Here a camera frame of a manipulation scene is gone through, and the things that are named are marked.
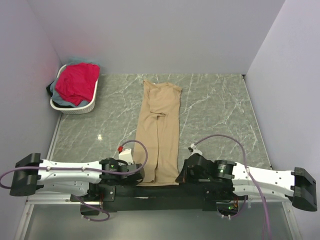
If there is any beige t shirt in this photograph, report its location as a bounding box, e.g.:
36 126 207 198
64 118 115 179
133 80 182 187

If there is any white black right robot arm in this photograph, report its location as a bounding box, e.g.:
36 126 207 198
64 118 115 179
175 153 318 212

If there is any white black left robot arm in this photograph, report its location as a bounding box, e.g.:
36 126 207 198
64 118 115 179
9 153 145 201

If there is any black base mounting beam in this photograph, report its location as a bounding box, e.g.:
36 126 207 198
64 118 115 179
80 182 247 213

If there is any white perforated laundry basket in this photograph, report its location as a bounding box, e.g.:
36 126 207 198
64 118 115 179
50 64 99 115

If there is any black garment in basket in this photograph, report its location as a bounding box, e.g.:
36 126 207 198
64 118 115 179
46 82 72 109

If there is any grey blue t shirt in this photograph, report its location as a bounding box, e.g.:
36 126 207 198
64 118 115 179
50 58 100 108

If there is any red t shirt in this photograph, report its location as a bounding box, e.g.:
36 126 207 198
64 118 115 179
54 62 100 106

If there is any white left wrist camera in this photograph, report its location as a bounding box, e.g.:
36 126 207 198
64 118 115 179
117 146 134 165

